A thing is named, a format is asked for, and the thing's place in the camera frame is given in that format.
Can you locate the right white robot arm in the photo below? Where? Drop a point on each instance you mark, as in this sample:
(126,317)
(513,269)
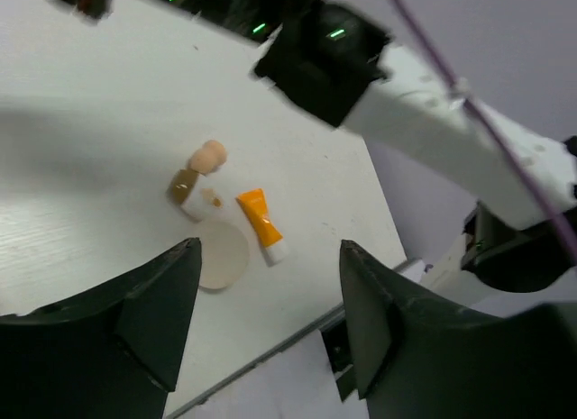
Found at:
(332,62)

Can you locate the orange tube white cap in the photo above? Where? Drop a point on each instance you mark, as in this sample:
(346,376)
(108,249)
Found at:
(255,208)

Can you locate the white bottle gold cap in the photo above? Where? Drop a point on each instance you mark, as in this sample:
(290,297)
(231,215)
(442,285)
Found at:
(194,195)

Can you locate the round beige powder puff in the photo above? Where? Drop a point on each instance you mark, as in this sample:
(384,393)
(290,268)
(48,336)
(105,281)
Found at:
(225,254)

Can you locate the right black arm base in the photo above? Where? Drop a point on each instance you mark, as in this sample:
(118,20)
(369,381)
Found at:
(339,354)

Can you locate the beige makeup sponge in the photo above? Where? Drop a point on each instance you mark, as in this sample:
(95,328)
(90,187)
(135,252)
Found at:
(209,158)

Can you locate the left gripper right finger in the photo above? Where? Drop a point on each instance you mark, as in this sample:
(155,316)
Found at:
(418,355)

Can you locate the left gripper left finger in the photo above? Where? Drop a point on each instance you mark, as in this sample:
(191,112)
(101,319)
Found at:
(113,351)

